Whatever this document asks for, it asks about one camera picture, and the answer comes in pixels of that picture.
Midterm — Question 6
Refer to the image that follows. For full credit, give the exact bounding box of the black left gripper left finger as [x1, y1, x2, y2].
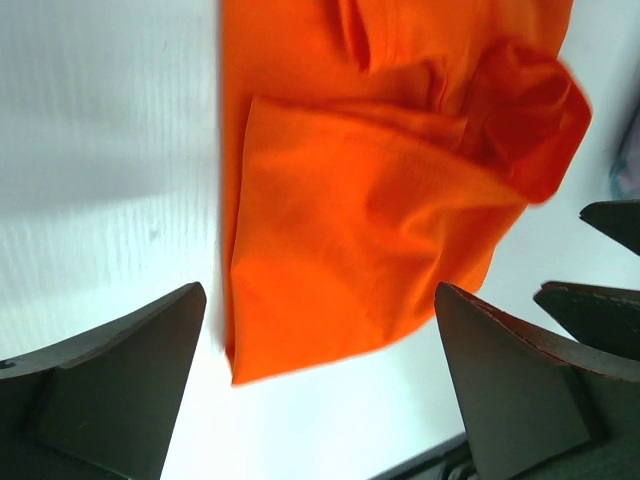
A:
[1, 283, 206, 479]

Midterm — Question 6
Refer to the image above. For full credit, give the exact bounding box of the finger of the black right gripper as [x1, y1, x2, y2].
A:
[534, 281, 639, 361]
[579, 200, 640, 255]

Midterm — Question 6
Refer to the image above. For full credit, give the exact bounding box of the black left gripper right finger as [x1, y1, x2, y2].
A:
[435, 283, 639, 479]

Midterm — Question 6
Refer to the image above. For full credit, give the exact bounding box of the orange t-shirt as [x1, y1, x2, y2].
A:
[221, 1, 591, 385]

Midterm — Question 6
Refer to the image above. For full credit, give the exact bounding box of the blue plastic basket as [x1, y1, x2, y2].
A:
[609, 107, 640, 200]

